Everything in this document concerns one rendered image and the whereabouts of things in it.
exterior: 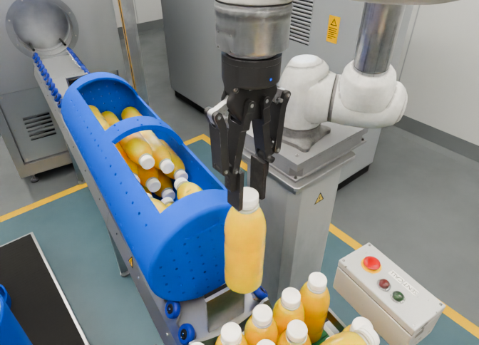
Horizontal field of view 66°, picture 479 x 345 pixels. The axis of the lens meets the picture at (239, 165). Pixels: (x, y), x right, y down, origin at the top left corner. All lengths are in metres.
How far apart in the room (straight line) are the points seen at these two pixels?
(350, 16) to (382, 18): 1.16
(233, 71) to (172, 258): 0.48
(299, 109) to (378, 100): 0.23
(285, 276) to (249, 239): 1.02
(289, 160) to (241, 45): 0.80
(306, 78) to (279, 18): 0.74
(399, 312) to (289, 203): 0.60
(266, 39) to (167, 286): 0.61
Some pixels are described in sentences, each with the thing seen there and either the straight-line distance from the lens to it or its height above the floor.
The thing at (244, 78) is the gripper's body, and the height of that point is 1.59.
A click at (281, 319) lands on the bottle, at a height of 1.05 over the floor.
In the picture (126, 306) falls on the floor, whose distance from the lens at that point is 2.18.
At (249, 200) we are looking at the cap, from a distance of 0.57.
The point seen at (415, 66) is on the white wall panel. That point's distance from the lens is 3.52.
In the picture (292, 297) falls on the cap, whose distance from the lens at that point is 0.81.
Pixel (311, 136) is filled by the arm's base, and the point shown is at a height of 1.10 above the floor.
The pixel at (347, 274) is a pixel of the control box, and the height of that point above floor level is 1.08.
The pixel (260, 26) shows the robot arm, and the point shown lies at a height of 1.65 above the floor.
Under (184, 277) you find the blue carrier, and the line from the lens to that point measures 0.89.
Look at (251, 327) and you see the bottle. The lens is 0.80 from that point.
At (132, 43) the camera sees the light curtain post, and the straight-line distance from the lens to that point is 2.08.
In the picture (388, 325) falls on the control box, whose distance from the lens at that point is 0.88.
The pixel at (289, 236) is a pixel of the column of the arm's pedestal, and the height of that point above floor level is 0.73.
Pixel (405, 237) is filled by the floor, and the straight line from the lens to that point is 2.62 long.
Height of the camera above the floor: 1.76
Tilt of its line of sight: 36 degrees down
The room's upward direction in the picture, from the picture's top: straight up
